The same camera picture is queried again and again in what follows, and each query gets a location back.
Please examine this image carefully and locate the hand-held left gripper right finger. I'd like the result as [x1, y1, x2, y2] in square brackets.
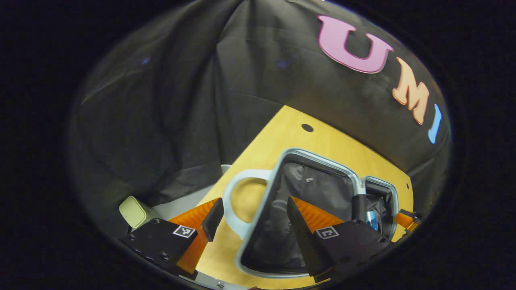
[286, 196, 394, 283]

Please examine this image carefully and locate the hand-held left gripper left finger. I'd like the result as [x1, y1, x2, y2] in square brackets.
[119, 197, 225, 281]

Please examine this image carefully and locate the light blue suitcase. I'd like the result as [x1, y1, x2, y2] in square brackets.
[222, 148, 400, 280]

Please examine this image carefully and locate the blue skin care tube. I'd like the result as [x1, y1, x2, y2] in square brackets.
[366, 209, 382, 232]

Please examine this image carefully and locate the small cream box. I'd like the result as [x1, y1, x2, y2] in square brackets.
[119, 196, 162, 230]

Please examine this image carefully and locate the black backdrop cloth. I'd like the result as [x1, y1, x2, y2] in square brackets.
[69, 0, 452, 238]

